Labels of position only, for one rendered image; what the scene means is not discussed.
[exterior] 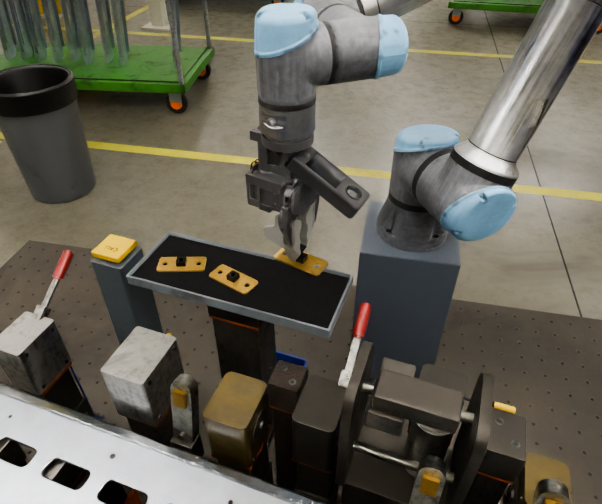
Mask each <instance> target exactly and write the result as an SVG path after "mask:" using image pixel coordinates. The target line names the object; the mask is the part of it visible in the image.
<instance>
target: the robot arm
mask: <svg viewBox="0 0 602 504"><path fill-rule="evenodd" d="M432 1H434V0H295V1H294V3H275V4H270V5H267V6H264V7H262V8H261V9H260V10H259V11H258V12H257V14H256V16H255V27H254V54H255V57H256V73H257V90H258V107H259V126H258V127H257V128H253V129H251V130H250V131H249V132H250V140H253V141H257V145H258V159H256V160H255V161H253V162H252V163H251V167H250V171H248V172H247V173H245V177H246V190H247V202H248V204H249V205H252V206H255V207H258V208H259V209H260V210H263V211H266V212H268V213H270V212H272V211H273V210H274V211H277V212H280V213H277V214H276V216H275V224H274V225H269V226H265V227H264V229H263V233H264V235H265V237H266V238H268V239H269V240H271V241H272V242H274V243H276V244H277V245H279V246H280V247H282V248H283V249H284V250H285V252H286V254H287V256H288V258H289V259H290V260H291V261H294V262H295V261H296V259H297V258H298V257H299V256H300V254H301V252H304V251H305V250H306V248H307V247H308V245H309V241H310V238H311V235H312V232H313V228H314V223H315V222H316V217H317V211H318V206H319V195H320V196H321V197H322V198H324V199H325V200H326V201H327V202H328V203H330V204H331V205H332V206H333V207H335V208H336V209H337V210H338V211H340V212H341V213H342V214H343V215H344V216H346V217H347V218H349V219H351V218H353V217H354V216H355V215H356V213H357V212H358V211H359V210H360V208H361V207H362V206H363V205H364V204H365V202H366V201H367V200H368V199H369V197H370V194H369V192H367V191H366V190H365V189H364V188H363V187H361V186H360V185H359V184H358V183H356V182H355V181H354V180H353V179H351V178H350V177H349V176H348V175H346V174H345V173H344V172H343V171H341V170H340V169H339V168H338V167H337V166H335V165H334V164H333V163H332V162H330V161H329V160H328V159H327V158H325V157H324V156H323V155H322V154H320V153H319V152H318V151H317V150H315V149H314V148H313V147H312V146H311V145H312V144H313V142H314V131H315V128H316V87H317V86H321V85H330V84H338V83H345V82H353V81H360V80H368V79H373V80H377V79H378V78H380V77H385V76H390V75H395V74H397V73H398V72H399V71H400V70H401V69H402V68H403V66H404V65H405V62H406V59H407V55H408V48H409V40H408V33H407V30H406V27H405V24H404V23H403V21H402V20H401V19H400V18H399V17H400V16H402V15H405V14H407V13H409V12H411V11H413V10H415V9H417V8H419V7H421V6H423V5H425V4H427V3H429V2H432ZM601 24H602V0H544V2H543V4H542V6H541V7H540V9H539V11H538V13H537V15H536V17H535V18H534V20H533V22H532V24H531V26H530V27H529V29H528V31H527V33H526V35H525V37H524V38H523V40H522V42H521V44H520V46H519V48H518V49H517V51H516V53H515V55H514V57H513V59H512V60H511V62H510V64H509V66H508V68H507V70H506V71H505V73H504V75H503V77H502V79H501V81H500V82H499V84H498V86H497V88H496V90H495V91H494V93H493V95H492V97H491V99H490V101H489V102H488V104H487V106H486V108H485V110H484V112H483V113H482V115H481V117H480V119H479V121H478V123H477V124H476V126H475V128H474V130H473V132H472V134H471V135H470V137H469V139H468V140H466V141H464V142H461V143H460V141H459V138H460V136H459V134H458V132H457V131H455V130H454V129H452V128H449V127H446V126H441V125H431V124H423V125H414V126H410V127H407V128H404V129H403V130H401V131H400V132H399V133H398V134H397V136H396V141H395V147H393V151H394V154H393V161H392V169H391V177H390V185H389V193H388V197H387V199H386V201H385V202H384V204H383V206H382V208H381V210H380V212H379V214H378V216H377V220H376V232H377V234H378V236H379V237H380V238H381V239H382V240H383V241H384V242H385V243H387V244H388V245H390V246H392V247H394V248H397V249H400V250H404V251H410V252H425V251H430V250H434V249H436V248H438V247H440V246H441V245H442V244H443V243H444V242H445V241H446V238H447V234H448V232H450V233H451V234H452V235H453V236H454V237H455V238H457V239H459V240H462V241H476V240H480V239H483V238H486V237H487V236H489V235H492V234H494V233H495V232H497V231H498V230H500V229H501V228H502V227H503V226H504V225H505V224H506V223H507V222H508V221H509V220H510V219H511V217H512V216H513V214H514V212H515V210H516V207H517V203H516V202H517V197H516V195H515V193H514V191H513V190H512V187H513V186H514V184H515V182H516V181H517V179H518V178H519V171H518V168H517V161H518V159H519V158H520V156H521V154H522V153H523V151H524V149H525V148H526V146H527V145H528V143H529V141H530V140H531V138H532V136H533V135H534V133H535V132H536V130H537V128H538V127H539V125H540V123H541V122H542V120H543V119H544V117H545V115H546V114H547V112H548V110H549V109H550V107H551V105H552V104H553V102H554V101H555V99H556V97H557V96H558V94H559V92H560V91H561V89H562V88H563V86H564V84H565V83H566V81H567V79H568V78H569V76H570V75H571V73H572V71H573V70H574V68H575V66H576V65H577V63H578V62H579V60H580V58H581V57H582V55H583V53H584V52H585V50H586V48H587V47H588V45H589V44H590V42H591V40H592V39H593V37H594V35H595V34H596V32H597V31H598V29H599V27H600V26H601ZM257 160H258V162H257ZM254 162H255V164H254V165H253V166H252V164H253V163H254ZM258 169H259V170H258ZM255 170H256V172H255V173H253V172H254V171H255ZM249 184H250V187H249ZM250 197H251V198H250Z"/></svg>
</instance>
